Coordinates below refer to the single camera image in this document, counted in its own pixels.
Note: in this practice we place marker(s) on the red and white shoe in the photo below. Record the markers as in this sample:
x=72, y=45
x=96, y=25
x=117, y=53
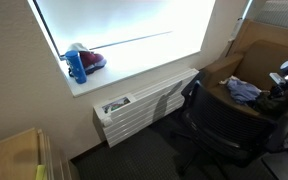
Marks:
x=92, y=60

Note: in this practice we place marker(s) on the black clothing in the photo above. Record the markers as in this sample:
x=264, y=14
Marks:
x=270, y=106

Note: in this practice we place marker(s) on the white patterned cloth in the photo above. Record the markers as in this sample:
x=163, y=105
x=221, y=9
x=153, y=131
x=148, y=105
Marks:
x=224, y=81

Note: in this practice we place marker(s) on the white framed window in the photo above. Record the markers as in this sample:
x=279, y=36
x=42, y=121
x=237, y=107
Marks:
x=127, y=30

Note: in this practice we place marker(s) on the light blue cloth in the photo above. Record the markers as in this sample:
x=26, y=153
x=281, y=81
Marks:
x=242, y=90

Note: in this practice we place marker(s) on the black mesh office chair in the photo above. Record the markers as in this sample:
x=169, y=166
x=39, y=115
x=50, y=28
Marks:
x=227, y=130

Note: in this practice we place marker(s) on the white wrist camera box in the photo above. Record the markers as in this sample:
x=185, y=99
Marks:
x=280, y=79

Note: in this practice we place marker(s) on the blue water bottle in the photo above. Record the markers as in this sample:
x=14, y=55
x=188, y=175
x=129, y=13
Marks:
x=76, y=66

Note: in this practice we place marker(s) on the light wooden dresser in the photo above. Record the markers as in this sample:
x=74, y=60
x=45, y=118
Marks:
x=14, y=156

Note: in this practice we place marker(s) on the white wall heater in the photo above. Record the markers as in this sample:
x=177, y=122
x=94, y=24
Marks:
x=144, y=106

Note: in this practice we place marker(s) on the yellow sticky note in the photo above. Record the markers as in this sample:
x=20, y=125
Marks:
x=40, y=172

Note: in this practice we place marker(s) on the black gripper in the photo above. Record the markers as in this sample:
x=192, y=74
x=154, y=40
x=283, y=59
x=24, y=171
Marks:
x=278, y=90

